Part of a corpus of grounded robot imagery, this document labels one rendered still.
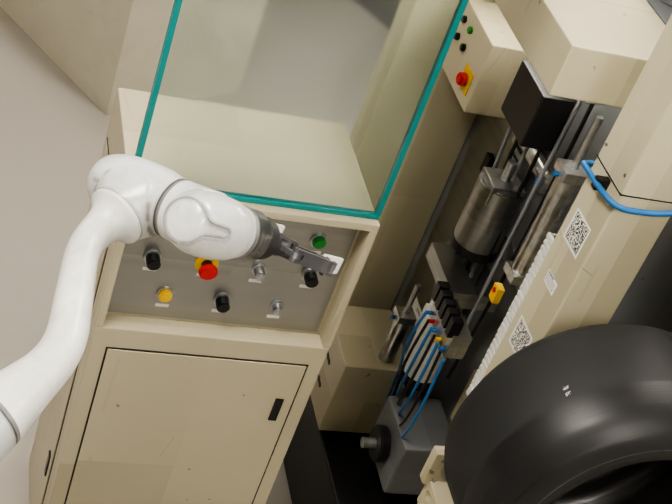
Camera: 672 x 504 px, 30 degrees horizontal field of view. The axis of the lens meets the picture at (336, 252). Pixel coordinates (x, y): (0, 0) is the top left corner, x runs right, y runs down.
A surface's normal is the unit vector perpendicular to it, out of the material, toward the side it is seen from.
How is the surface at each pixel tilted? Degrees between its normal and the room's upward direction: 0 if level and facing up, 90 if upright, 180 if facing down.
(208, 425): 90
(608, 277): 90
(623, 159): 90
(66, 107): 0
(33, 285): 0
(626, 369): 17
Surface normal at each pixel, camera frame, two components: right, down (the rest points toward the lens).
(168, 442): 0.18, 0.64
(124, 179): -0.07, -0.65
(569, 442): -0.23, -0.01
